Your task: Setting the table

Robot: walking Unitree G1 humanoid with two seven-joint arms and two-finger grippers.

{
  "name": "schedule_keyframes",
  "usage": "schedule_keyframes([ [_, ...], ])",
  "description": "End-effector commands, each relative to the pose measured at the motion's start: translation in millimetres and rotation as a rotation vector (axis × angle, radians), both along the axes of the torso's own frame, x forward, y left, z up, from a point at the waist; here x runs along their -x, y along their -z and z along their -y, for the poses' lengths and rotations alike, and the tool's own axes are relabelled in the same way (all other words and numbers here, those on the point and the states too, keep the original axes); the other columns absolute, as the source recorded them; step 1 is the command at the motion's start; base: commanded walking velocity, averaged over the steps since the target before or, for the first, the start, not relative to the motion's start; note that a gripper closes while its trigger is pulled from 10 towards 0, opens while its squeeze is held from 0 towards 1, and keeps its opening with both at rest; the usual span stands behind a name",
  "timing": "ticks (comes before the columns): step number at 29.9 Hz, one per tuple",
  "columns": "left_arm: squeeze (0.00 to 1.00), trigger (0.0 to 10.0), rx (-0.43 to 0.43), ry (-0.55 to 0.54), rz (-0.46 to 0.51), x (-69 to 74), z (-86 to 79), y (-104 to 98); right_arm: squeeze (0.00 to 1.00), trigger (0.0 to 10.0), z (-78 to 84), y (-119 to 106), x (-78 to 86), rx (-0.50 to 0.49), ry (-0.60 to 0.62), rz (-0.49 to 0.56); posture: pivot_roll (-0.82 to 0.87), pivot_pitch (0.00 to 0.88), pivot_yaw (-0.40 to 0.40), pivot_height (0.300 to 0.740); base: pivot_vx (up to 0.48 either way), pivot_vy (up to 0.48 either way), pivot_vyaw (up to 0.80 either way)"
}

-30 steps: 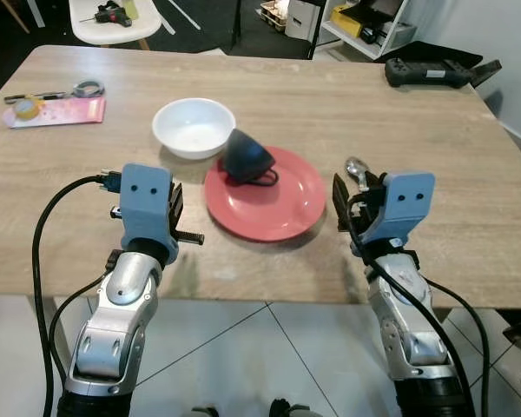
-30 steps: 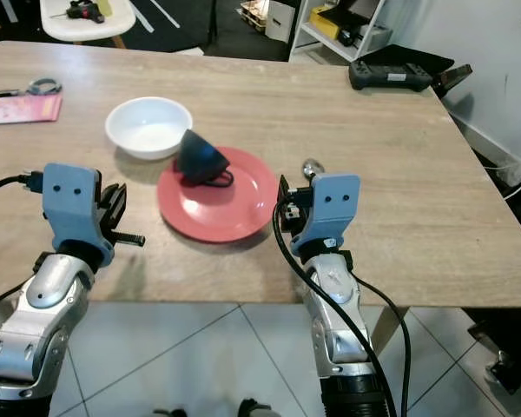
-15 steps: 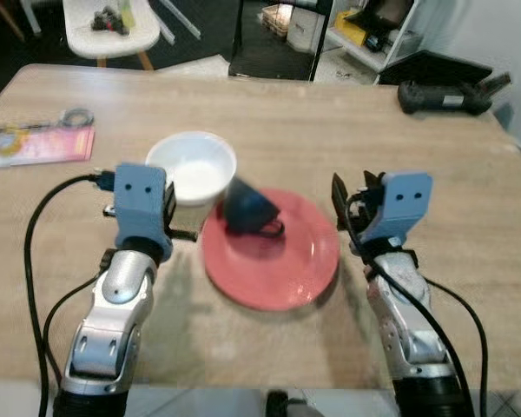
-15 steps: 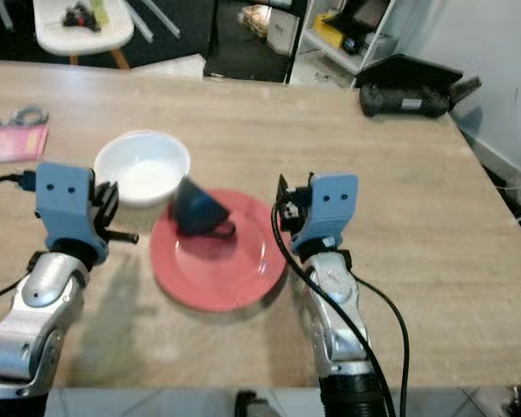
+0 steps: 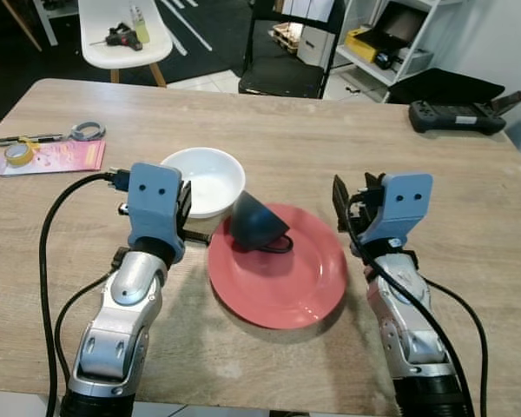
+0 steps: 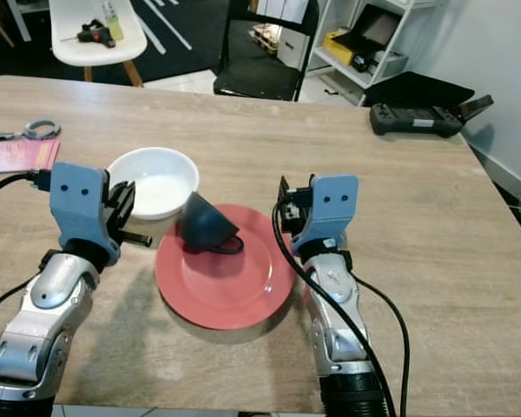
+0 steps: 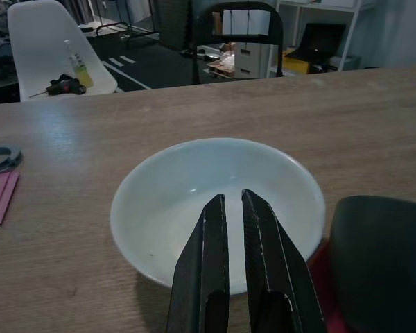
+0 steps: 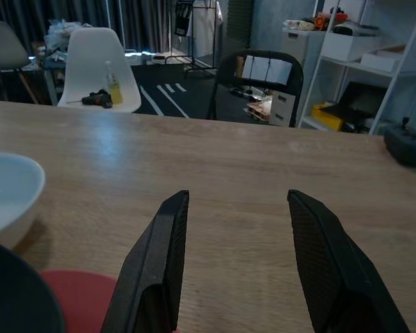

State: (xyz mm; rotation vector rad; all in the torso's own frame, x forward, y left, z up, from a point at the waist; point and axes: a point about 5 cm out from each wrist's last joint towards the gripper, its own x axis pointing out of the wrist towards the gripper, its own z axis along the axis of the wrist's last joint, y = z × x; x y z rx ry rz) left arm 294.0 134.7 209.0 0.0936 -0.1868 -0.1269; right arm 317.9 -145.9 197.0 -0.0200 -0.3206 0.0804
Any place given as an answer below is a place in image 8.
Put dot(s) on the red plate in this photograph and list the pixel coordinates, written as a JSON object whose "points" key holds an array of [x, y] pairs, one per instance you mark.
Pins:
{"points": [[86, 298]]}

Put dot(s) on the grey shell chair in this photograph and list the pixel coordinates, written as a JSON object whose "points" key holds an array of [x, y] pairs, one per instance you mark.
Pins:
{"points": [[3, 45]]}

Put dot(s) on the white hanging garment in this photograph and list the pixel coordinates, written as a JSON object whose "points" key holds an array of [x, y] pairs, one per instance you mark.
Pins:
{"points": [[204, 31]]}

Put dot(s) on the black bowl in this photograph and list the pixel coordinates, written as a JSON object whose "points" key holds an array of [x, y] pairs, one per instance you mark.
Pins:
{"points": [[17, 295]]}

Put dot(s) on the small wooden pallet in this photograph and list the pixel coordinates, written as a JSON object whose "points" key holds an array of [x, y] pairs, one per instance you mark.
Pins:
{"points": [[260, 109]]}

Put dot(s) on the black laptop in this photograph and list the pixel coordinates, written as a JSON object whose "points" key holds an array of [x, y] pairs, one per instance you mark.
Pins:
{"points": [[360, 100]]}

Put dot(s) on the dark acoustic foam panel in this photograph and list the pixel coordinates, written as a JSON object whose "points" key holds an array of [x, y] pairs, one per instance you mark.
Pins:
{"points": [[241, 24]]}

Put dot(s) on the white bowl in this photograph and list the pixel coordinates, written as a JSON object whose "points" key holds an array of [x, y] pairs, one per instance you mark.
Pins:
{"points": [[7, 194]]}

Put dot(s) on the black road mat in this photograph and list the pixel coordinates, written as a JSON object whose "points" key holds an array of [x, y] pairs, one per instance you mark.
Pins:
{"points": [[194, 93]]}

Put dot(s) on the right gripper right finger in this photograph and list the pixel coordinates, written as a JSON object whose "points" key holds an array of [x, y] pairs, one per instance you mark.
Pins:
{"points": [[333, 270]]}

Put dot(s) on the white shelf rack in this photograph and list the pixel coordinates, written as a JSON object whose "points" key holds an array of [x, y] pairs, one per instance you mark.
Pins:
{"points": [[353, 65]]}

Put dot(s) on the plastic bag pile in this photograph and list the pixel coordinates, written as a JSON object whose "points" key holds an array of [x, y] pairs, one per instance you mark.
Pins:
{"points": [[60, 31]]}

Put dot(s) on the large white box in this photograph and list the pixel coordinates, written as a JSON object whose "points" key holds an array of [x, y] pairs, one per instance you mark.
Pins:
{"points": [[350, 46]]}

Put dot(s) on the white floor device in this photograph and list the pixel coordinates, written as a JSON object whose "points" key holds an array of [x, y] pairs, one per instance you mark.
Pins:
{"points": [[163, 59]]}

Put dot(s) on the yellow box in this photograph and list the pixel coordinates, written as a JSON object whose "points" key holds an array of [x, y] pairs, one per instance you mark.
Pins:
{"points": [[324, 116]]}

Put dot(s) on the white drawer unit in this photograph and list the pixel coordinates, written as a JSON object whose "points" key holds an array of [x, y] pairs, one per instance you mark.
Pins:
{"points": [[282, 107]]}

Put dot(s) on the yellow drink bottle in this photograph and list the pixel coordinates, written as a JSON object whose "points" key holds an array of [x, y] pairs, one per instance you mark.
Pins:
{"points": [[114, 93]]}

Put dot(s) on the grey cabinet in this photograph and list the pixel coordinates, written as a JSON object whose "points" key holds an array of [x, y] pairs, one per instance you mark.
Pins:
{"points": [[301, 52]]}

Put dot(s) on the black remote controller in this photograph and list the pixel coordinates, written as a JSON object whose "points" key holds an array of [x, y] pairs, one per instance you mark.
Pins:
{"points": [[409, 149]]}

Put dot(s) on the orange and black tool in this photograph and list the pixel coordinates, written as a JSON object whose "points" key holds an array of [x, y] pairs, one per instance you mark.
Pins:
{"points": [[324, 19]]}

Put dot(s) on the black and white case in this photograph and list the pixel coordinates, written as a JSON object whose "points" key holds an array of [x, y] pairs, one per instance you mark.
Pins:
{"points": [[353, 29]]}

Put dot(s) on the black hanging garment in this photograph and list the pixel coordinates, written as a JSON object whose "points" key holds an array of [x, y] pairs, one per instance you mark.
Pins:
{"points": [[182, 21]]}

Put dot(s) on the crumpled light cloth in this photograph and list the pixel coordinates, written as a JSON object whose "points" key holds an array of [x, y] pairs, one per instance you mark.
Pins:
{"points": [[298, 25]]}

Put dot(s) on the black clothes rack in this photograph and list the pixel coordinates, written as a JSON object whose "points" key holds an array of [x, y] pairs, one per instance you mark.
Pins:
{"points": [[201, 69]]}

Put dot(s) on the black folding chair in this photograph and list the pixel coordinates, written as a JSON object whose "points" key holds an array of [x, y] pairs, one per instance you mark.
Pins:
{"points": [[225, 74]]}

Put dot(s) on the flat white box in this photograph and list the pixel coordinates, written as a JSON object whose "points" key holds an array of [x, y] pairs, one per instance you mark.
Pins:
{"points": [[381, 60]]}

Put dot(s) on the dark grey curtain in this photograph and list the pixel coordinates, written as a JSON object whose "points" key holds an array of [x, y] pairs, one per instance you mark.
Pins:
{"points": [[27, 10]]}

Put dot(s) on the white shell chair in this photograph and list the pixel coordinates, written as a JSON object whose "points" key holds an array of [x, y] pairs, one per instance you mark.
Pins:
{"points": [[90, 59]]}

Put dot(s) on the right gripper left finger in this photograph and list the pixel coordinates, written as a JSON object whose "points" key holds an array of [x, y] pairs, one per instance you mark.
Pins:
{"points": [[149, 270]]}

